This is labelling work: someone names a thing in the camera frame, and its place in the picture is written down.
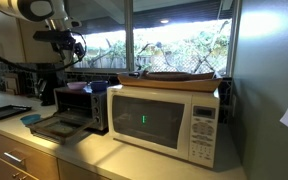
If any wooden wall cabinet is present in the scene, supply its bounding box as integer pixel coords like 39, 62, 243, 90
0, 4, 65, 64

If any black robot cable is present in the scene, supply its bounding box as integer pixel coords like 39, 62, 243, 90
0, 31, 87, 74

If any white microwave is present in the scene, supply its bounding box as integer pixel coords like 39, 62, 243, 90
106, 84, 221, 169

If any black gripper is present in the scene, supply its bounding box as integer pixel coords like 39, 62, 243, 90
52, 37, 87, 63

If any metal drawer handle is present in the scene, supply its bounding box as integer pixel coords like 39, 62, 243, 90
3, 151, 27, 164

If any black coffee maker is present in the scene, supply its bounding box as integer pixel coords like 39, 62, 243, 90
36, 63, 67, 107

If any window frame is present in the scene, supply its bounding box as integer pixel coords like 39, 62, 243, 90
57, 0, 243, 78

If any wooden base cabinet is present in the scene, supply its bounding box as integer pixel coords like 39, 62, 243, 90
0, 128, 112, 180

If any dark wooden dish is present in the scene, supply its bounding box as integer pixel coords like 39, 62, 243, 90
140, 70, 216, 82

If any small teal bowl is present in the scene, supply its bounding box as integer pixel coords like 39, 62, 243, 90
19, 113, 42, 126

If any purple plastic bowl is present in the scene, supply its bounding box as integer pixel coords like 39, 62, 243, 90
66, 81, 88, 91

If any black baking tray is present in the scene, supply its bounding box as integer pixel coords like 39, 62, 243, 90
0, 104, 32, 121

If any wooden cutting board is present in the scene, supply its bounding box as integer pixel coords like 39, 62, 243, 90
3, 73, 22, 96

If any silver toaster oven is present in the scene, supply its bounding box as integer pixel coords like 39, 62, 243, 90
26, 85, 109, 146

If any blue plastic bowl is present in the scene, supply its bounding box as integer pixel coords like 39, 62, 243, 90
89, 80, 109, 93

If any light wooden tray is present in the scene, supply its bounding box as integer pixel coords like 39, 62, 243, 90
117, 70, 224, 93

